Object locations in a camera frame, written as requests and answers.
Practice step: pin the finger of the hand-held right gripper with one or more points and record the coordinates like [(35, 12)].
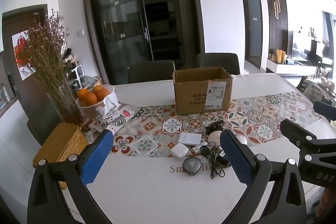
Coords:
[(325, 109), (296, 130)]

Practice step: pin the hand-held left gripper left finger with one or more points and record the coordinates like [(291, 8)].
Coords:
[(96, 157)]

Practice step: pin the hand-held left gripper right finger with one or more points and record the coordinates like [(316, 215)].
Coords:
[(236, 158)]

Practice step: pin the pink round device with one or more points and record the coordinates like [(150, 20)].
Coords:
[(215, 139)]

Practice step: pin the white USB hub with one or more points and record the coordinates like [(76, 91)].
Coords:
[(189, 139)]

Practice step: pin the brown cardboard box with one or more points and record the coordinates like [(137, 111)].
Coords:
[(202, 92)]

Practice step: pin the person's right forearm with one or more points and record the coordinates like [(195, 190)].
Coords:
[(328, 201)]

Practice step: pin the white round object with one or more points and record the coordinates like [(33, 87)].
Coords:
[(241, 140)]

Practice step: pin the black clip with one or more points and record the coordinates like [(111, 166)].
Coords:
[(214, 126)]

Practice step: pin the yellow woven box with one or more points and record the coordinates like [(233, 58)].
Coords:
[(60, 142)]

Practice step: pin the small white adapter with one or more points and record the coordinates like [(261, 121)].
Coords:
[(195, 149)]

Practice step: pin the grey round device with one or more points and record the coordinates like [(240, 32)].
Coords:
[(192, 165)]

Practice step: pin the white woven basket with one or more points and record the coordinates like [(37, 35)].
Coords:
[(89, 109)]

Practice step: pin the floral tissue box cover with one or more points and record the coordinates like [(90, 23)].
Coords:
[(123, 115)]

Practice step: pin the white tissue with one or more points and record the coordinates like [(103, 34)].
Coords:
[(109, 106)]

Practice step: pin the white TV cabinet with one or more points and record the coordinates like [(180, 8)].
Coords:
[(291, 67)]

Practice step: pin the white charger block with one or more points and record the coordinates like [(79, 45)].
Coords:
[(179, 151)]

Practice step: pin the orange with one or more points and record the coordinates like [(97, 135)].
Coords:
[(103, 94), (83, 93), (97, 88), (90, 98)]

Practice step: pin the glass vase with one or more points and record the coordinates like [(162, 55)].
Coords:
[(65, 106)]

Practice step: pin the dark dining chair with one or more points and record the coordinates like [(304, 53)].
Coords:
[(218, 64), (43, 119), (151, 71)]

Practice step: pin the patterned table runner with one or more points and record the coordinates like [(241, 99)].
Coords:
[(168, 124)]

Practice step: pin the white shoe rack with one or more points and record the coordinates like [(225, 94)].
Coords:
[(76, 74)]

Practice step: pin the dark interior door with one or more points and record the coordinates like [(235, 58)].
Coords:
[(253, 29)]

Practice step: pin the dried flower bunch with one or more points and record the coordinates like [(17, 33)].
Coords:
[(44, 50)]

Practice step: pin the red door poster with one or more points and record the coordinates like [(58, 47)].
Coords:
[(21, 56)]

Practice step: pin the brown wooden door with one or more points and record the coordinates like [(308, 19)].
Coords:
[(10, 61)]

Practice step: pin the dark glass sliding door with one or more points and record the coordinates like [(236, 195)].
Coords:
[(136, 19)]

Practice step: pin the white wall switch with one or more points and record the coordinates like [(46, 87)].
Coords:
[(80, 32)]

